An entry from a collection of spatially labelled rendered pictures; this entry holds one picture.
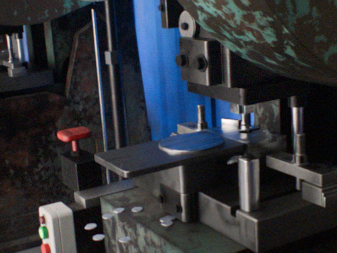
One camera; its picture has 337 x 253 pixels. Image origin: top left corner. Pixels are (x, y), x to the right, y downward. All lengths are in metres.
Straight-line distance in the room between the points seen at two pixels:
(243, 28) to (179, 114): 2.95
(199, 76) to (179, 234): 0.29
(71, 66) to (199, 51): 1.60
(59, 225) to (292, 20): 0.81
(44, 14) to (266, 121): 1.18
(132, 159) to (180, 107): 2.55
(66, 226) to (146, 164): 0.32
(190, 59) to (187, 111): 2.48
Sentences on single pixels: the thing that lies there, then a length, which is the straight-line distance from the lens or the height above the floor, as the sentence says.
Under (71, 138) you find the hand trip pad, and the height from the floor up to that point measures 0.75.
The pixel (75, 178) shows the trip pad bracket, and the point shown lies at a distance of 1.44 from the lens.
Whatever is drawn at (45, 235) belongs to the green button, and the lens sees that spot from 1.40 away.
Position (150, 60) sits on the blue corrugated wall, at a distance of 3.98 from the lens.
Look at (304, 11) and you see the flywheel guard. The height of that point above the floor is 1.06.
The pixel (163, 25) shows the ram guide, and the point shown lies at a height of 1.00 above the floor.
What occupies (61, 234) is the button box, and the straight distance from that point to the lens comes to 1.38.
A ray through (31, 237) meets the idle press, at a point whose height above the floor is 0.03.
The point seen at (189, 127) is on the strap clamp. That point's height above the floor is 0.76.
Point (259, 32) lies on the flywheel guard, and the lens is 0.76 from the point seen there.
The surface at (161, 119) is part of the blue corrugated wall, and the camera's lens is 3.90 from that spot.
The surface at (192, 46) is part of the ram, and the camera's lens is 1.19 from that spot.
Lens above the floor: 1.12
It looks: 14 degrees down
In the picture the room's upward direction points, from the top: 4 degrees counter-clockwise
